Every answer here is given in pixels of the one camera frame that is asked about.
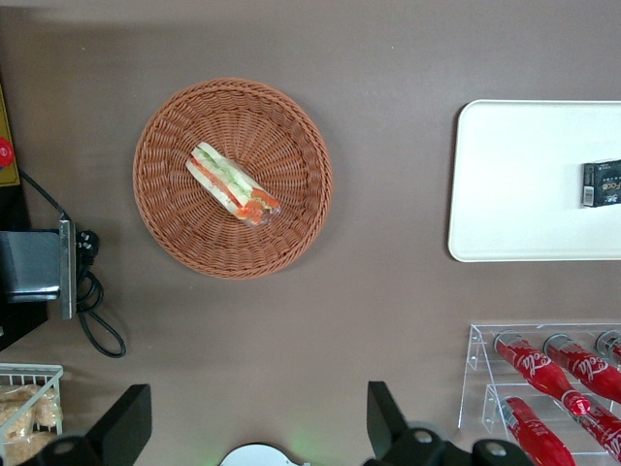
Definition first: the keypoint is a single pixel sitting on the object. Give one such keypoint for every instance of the cream plastic tray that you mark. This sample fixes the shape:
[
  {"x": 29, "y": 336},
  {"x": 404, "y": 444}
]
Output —
[{"x": 509, "y": 194}]

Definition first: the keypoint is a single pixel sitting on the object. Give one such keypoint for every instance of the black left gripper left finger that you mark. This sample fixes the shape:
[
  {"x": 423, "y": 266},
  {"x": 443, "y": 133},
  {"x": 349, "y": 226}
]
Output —
[{"x": 126, "y": 417}]

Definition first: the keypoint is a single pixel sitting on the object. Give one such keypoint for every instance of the red cola bottle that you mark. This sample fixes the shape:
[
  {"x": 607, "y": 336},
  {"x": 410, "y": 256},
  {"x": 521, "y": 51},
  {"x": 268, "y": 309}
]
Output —
[
  {"x": 589, "y": 369},
  {"x": 529, "y": 364},
  {"x": 612, "y": 342},
  {"x": 533, "y": 432},
  {"x": 606, "y": 432}
]

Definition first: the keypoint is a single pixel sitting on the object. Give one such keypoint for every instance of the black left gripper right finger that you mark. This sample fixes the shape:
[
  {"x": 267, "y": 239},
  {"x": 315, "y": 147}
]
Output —
[{"x": 388, "y": 422}]

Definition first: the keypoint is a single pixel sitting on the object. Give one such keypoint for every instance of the black Face carton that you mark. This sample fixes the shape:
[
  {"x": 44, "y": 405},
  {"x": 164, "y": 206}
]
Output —
[{"x": 604, "y": 184}]

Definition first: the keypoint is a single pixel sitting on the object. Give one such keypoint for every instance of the clear acrylic bottle rack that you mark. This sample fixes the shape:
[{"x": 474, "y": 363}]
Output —
[{"x": 485, "y": 354}]

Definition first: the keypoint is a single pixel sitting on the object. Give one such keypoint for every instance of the round brown wicker basket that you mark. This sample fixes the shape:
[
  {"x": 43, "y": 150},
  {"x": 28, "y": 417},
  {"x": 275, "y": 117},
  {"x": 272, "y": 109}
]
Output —
[{"x": 170, "y": 218}]

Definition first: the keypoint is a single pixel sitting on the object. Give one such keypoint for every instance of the sandwich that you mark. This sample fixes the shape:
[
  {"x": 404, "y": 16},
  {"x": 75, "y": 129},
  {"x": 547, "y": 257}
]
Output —
[{"x": 223, "y": 179}]

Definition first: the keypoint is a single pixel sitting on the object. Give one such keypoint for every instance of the black countertop appliance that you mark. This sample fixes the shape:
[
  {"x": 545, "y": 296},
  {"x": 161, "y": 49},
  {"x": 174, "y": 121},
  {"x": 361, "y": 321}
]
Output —
[{"x": 29, "y": 262}]

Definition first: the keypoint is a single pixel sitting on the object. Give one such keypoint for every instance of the clear bag of puffed snacks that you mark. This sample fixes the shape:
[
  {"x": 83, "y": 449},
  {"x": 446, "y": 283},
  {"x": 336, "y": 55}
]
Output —
[
  {"x": 19, "y": 451},
  {"x": 17, "y": 417},
  {"x": 48, "y": 412}
]

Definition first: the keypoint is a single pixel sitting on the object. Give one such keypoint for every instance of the yellow emergency stop box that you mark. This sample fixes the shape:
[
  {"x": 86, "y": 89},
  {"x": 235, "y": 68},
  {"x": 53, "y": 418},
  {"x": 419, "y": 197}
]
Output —
[{"x": 7, "y": 121}]

